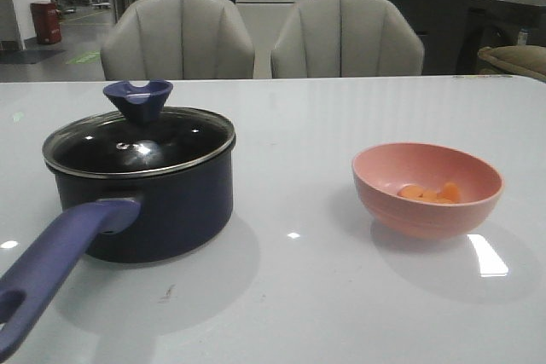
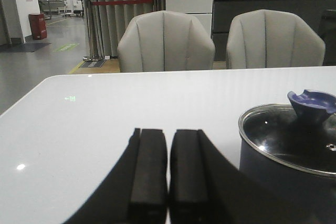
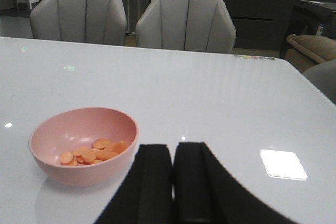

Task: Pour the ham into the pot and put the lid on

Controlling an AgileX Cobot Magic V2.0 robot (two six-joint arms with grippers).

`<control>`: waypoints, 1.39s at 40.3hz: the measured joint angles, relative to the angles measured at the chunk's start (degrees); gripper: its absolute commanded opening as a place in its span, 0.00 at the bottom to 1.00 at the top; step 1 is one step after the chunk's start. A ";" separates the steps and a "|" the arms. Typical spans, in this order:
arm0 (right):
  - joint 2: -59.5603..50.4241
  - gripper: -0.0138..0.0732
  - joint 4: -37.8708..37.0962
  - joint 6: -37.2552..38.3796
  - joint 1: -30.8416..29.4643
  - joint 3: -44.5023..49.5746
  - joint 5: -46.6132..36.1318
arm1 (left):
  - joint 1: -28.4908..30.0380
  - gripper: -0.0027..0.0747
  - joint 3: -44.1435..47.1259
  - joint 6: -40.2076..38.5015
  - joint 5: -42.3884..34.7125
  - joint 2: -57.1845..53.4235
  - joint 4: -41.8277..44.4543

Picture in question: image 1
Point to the glass lid purple knob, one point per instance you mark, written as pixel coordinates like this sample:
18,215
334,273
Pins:
141,137

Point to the pink plastic bowl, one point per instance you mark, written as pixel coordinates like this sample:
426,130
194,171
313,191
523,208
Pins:
381,171

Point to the right beige upholstered chair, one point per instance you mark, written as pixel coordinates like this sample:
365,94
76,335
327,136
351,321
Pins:
346,38

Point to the beige upholstered chair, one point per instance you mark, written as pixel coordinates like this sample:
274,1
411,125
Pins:
346,38
179,39

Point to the left beige upholstered chair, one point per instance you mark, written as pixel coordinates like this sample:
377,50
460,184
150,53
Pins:
179,39

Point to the red trash bin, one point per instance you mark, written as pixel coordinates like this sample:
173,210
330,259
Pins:
46,22

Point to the tan cushion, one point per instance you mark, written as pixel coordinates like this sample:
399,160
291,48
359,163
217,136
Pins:
522,60

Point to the dark side table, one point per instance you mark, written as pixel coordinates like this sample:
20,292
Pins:
497,23

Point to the dark blue saucepan purple handle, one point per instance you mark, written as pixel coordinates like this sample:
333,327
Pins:
131,220

